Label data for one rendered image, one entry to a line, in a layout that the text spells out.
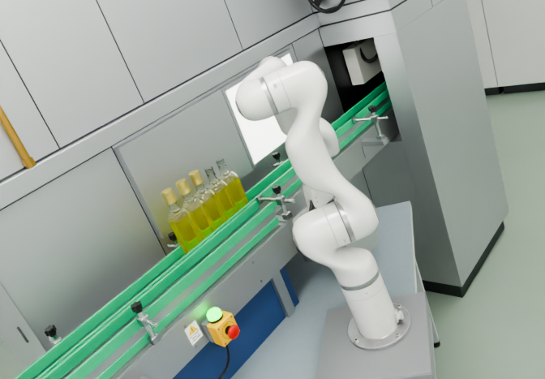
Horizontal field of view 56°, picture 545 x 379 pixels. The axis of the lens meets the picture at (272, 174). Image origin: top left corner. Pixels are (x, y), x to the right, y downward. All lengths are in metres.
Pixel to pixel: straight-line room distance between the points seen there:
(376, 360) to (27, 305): 0.98
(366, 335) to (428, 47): 1.37
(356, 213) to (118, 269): 0.80
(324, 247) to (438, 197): 1.21
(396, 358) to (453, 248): 1.25
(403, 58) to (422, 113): 0.27
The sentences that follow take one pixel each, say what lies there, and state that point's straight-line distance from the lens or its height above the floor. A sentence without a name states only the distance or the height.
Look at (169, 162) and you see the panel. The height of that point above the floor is 1.36.
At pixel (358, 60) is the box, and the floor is 1.29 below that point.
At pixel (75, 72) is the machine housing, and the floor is 1.74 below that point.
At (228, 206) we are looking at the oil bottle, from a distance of 1.73.
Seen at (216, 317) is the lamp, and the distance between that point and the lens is 1.52.
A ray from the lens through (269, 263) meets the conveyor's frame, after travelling 1.71.
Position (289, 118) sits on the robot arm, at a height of 1.42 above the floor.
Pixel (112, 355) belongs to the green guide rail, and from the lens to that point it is 1.45.
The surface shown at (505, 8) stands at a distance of 5.03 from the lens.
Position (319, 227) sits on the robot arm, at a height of 1.19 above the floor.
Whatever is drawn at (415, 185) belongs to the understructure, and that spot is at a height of 0.69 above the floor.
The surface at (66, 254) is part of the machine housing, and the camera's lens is 1.65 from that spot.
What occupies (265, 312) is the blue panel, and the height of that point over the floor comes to 0.83.
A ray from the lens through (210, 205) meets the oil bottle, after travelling 1.68.
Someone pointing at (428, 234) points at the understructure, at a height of 0.41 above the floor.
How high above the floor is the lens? 1.84
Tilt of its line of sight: 21 degrees down
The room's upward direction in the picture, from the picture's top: 21 degrees counter-clockwise
